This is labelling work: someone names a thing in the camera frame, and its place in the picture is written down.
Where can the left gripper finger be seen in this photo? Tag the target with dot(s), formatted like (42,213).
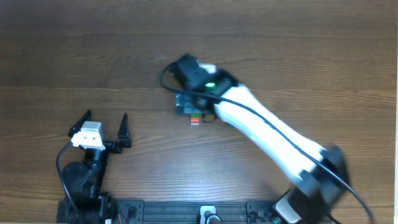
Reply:
(125,133)
(81,119)

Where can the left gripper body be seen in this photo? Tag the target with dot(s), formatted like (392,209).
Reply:
(113,147)

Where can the green cube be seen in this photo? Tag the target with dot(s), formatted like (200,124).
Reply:
(195,115)

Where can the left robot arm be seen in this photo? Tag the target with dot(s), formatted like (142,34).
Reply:
(77,180)

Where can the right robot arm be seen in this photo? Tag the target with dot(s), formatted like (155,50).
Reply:
(264,133)

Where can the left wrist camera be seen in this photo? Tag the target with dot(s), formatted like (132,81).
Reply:
(88,135)

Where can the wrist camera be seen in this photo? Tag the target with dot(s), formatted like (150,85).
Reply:
(88,135)
(209,68)

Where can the mounting rail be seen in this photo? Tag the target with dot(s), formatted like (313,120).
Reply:
(174,213)

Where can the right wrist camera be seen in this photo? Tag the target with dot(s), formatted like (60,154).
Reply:
(209,68)

